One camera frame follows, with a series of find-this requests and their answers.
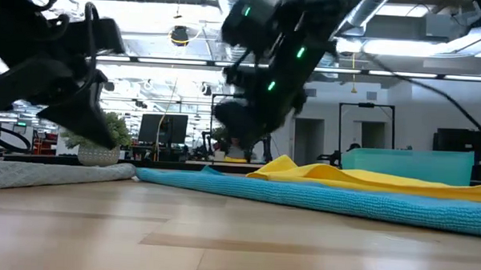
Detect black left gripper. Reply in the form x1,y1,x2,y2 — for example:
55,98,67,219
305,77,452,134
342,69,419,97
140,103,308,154
0,0,123,151

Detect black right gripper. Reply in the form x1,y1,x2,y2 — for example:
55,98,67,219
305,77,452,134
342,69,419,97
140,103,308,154
212,63,309,154

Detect grey waffle-weave towel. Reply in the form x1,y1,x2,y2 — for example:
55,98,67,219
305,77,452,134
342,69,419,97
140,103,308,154
0,158,138,195

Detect blue microfiber towel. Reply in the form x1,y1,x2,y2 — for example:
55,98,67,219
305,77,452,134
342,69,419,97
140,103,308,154
134,162,481,239

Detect yellow microfiber towel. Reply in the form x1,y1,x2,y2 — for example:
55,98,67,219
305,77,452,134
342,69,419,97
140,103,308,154
245,153,481,204

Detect green plant in dotted pot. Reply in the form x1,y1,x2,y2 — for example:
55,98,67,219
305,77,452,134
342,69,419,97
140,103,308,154
59,110,134,168

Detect black background monitor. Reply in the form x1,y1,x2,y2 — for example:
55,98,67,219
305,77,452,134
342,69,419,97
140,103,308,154
138,113,189,145

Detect ceiling light strip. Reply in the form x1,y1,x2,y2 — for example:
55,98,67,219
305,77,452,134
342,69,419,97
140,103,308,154
96,55,481,83

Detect teal translucent plastic bin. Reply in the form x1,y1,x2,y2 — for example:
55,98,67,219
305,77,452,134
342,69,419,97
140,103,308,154
340,147,475,187

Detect black shelf unit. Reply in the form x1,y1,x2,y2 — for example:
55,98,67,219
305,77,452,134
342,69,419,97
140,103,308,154
430,127,481,183

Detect black curved hose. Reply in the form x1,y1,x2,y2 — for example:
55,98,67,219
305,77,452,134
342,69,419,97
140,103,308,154
0,122,33,153

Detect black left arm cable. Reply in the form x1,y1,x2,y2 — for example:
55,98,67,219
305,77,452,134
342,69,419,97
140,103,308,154
81,2,103,91

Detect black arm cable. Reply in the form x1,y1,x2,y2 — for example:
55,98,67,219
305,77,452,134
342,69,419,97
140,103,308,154
81,2,103,91
360,54,481,133

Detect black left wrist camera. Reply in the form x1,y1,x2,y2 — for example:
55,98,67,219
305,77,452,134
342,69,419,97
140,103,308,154
68,15,127,56

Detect black ceiling camera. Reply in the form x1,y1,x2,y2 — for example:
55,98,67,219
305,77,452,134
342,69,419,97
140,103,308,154
169,24,192,48

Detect black metal frame stand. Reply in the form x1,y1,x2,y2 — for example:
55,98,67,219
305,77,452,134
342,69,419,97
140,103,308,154
337,101,396,157

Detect silver ribbed air duct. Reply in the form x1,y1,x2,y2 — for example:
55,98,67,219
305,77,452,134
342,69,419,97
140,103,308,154
335,0,393,41

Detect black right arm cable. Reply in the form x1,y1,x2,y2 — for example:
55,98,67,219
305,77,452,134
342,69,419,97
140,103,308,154
360,54,481,133

